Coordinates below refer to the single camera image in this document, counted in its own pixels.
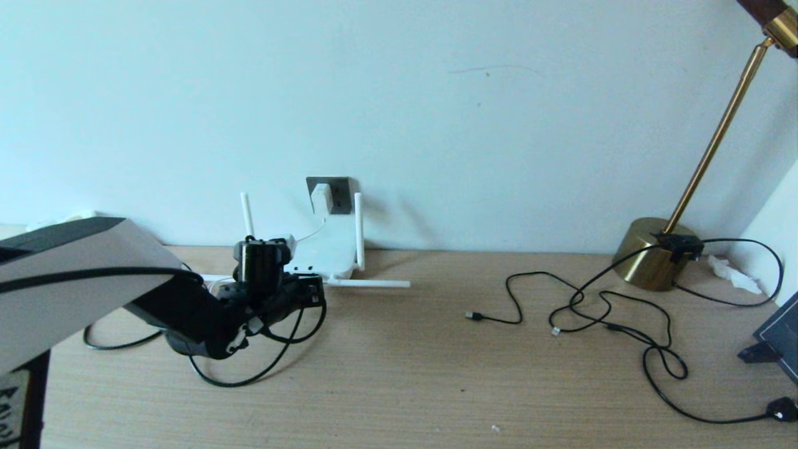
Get thin white adapter cable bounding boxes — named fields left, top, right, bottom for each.
left=209, top=215, right=328, bottom=295

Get white power adapter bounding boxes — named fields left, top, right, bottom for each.
left=310, top=183, right=334, bottom=216

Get black ethernet cable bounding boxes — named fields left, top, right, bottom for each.
left=83, top=265, right=315, bottom=388

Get white router with antennas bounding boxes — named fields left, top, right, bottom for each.
left=198, top=192, right=412, bottom=289

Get white paper roll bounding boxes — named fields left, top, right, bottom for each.
left=28, top=212, right=99, bottom=230

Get brass desk lamp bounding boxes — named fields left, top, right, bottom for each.
left=613, top=0, right=798, bottom=292

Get crumpled white tissue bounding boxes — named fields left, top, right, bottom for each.
left=709, top=256, right=764, bottom=296

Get black plastic stand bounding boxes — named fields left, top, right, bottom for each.
left=739, top=342, right=783, bottom=365

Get black left camera cable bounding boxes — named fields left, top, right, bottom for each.
left=0, top=236, right=327, bottom=345

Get grey wall socket plate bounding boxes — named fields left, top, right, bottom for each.
left=305, top=176, right=353, bottom=215

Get thin black USB cable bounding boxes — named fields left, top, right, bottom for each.
left=465, top=272, right=615, bottom=337

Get black cables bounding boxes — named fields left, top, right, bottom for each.
left=570, top=232, right=798, bottom=426

